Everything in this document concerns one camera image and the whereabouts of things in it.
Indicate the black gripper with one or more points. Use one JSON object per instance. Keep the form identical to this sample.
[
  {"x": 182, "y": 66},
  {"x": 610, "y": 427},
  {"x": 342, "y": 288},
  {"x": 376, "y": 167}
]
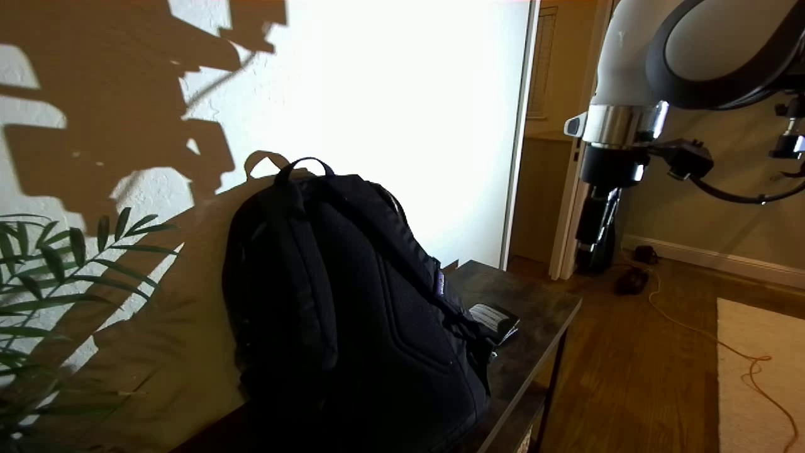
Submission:
[{"x": 611, "y": 167}]

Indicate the small black box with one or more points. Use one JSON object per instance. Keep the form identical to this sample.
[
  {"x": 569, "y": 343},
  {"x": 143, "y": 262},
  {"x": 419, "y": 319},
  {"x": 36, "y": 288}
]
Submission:
[{"x": 494, "y": 320}]

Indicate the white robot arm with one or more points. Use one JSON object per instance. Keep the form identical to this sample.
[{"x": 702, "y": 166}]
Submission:
[{"x": 712, "y": 51}]

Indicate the black backpack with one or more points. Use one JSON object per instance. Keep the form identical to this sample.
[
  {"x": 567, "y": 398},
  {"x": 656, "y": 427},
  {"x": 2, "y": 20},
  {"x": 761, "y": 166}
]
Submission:
[{"x": 352, "y": 335}]

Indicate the small black floor object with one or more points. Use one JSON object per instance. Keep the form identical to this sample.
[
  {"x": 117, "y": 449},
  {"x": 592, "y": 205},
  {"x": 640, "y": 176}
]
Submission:
[
  {"x": 645, "y": 254},
  {"x": 630, "y": 281}
]

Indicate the white baseboard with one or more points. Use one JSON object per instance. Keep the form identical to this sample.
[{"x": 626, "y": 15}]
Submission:
[{"x": 719, "y": 261}]

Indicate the dark wooden table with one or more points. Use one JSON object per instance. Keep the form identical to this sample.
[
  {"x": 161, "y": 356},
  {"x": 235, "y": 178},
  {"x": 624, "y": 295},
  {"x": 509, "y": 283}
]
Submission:
[{"x": 553, "y": 378}]

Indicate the black metal fixture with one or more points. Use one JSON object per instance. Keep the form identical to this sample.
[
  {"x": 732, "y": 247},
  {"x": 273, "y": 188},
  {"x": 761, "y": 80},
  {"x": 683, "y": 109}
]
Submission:
[{"x": 791, "y": 147}]

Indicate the beige floor rug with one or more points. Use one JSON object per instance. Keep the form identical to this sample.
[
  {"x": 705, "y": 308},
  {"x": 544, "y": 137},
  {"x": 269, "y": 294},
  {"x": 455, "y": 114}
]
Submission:
[{"x": 756, "y": 405}]

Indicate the green leafy plant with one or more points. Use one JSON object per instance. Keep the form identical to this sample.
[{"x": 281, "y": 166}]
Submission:
[{"x": 51, "y": 269}]

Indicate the black upright post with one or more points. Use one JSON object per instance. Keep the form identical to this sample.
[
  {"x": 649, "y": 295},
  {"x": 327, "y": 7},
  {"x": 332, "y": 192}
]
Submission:
[{"x": 596, "y": 261}]

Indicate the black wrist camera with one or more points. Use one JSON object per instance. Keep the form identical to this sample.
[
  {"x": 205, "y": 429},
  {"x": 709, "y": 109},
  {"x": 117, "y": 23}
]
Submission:
[{"x": 686, "y": 159}]

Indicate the white door frame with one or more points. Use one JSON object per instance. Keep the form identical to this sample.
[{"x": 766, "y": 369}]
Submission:
[{"x": 522, "y": 128}]

